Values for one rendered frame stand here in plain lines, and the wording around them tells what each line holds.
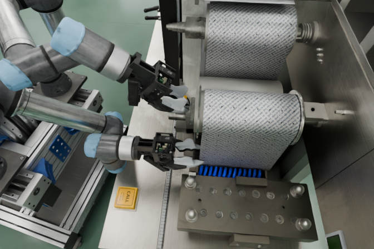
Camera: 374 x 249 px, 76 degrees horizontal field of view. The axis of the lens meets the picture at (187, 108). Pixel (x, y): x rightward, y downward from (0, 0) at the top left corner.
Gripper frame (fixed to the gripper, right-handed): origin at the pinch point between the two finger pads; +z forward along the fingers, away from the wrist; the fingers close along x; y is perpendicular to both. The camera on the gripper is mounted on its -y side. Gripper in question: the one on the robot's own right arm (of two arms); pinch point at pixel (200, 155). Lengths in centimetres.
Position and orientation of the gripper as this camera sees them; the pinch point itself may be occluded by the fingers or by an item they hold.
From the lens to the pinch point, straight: 77.2
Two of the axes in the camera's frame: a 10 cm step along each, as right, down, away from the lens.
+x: 0.8, -8.1, 5.7
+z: 10.0, 0.7, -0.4
